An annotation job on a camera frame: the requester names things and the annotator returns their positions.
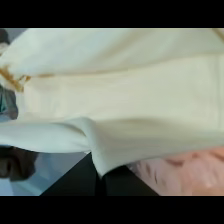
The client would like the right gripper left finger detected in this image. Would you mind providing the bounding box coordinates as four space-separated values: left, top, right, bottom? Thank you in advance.
40 152 102 197

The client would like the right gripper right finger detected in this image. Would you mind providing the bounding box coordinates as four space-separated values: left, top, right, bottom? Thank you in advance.
101 164 160 197

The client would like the cream shirt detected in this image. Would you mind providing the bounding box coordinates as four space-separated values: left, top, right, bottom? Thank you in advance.
0 28 224 179

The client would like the pink garment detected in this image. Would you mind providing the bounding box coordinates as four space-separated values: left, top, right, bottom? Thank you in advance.
125 147 224 197

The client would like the dark brown garment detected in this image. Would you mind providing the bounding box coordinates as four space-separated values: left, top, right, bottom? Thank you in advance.
0 145 40 183

